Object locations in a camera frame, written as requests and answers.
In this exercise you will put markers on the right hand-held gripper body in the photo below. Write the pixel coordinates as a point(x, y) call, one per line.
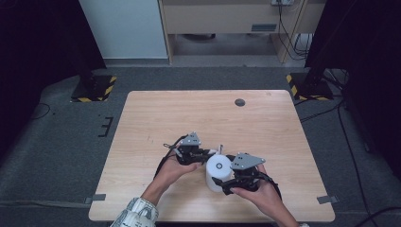
point(247, 178)

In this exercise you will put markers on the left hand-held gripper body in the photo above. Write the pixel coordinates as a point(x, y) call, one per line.
point(190, 153)

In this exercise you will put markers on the white cylindrical bin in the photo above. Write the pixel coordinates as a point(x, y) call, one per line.
point(217, 171)

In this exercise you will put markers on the person's left hand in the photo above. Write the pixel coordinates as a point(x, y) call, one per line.
point(171, 171)

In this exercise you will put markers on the person's right hand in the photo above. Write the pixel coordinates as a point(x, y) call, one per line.
point(268, 197)

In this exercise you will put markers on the grey tape strip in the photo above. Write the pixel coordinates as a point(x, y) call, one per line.
point(96, 198)
point(327, 199)

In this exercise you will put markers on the black stand base striped edge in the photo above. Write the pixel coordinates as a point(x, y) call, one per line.
point(94, 90)
point(310, 88)

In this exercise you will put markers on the light wooden desk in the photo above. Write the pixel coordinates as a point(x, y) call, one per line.
point(220, 19)

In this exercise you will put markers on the white cabinet panel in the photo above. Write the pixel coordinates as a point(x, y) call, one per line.
point(126, 28)

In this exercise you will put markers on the white power strip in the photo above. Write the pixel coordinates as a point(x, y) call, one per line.
point(282, 2)

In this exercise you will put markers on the dark curtain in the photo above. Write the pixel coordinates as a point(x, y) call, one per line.
point(365, 47)
point(38, 47)

